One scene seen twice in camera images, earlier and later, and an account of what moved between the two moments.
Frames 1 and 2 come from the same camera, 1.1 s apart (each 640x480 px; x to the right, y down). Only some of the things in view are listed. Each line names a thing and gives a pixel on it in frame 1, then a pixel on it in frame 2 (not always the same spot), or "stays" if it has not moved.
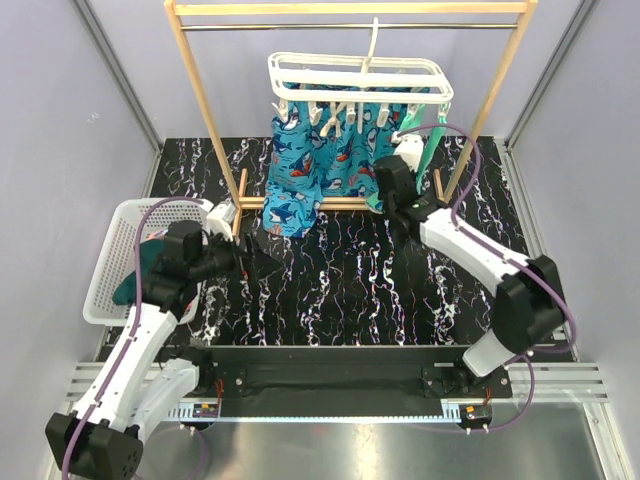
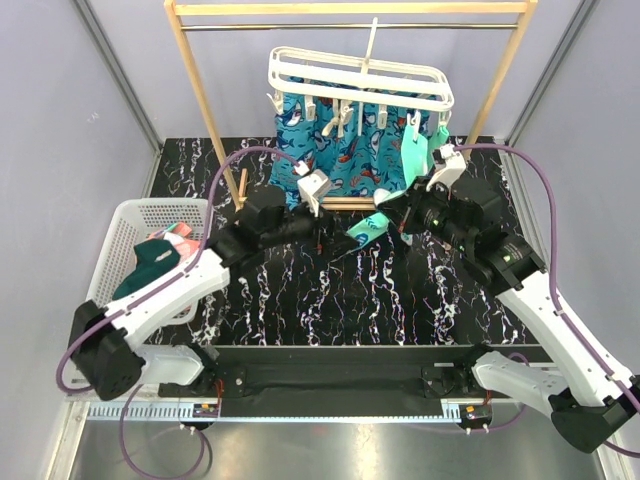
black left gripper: (255, 263) → (336, 243)
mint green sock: (414, 123) → (414, 156)
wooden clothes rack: (525, 8) stays
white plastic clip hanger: (356, 81) stays
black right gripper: (413, 176) → (404, 210)
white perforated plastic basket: (101, 307) stays
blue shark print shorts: (320, 149) stays
